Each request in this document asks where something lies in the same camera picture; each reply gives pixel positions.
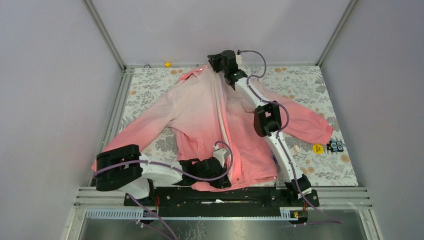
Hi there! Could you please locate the pink zip-up jacket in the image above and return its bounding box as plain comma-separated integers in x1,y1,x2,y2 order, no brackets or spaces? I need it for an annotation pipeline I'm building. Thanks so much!
92,64,334,193

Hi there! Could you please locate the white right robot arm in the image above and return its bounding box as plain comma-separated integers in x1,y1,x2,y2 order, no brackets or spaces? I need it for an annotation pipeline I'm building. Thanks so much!
207,50,312,206

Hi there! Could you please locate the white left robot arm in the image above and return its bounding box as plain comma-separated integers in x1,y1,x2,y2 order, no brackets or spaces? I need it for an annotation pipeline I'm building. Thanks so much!
93,144,234,206

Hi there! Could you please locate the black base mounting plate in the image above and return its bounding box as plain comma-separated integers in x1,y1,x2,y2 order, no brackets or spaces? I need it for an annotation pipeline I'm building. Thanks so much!
138,187,305,218

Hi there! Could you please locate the yellow round token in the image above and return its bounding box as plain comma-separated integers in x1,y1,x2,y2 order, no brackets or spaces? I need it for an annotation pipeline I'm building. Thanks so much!
312,144,325,155

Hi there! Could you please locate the floral patterned table mat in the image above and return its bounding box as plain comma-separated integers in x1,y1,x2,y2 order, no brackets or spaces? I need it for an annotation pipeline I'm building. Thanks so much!
113,66,358,187

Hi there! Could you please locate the small owl figurine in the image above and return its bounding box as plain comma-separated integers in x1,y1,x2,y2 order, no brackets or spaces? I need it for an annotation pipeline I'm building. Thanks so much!
326,140,345,153

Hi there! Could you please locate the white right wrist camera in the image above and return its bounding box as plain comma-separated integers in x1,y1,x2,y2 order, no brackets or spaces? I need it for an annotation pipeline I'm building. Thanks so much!
235,53,243,66

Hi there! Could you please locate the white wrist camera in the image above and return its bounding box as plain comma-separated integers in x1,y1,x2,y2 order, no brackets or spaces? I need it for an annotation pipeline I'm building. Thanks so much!
212,148,230,167
235,53,243,66

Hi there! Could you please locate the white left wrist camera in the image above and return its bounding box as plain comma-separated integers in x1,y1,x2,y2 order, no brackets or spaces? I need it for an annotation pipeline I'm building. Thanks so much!
212,148,230,167

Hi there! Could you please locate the aluminium frame rail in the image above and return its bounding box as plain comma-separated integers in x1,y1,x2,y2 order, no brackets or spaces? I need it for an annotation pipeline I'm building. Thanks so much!
83,0,126,71

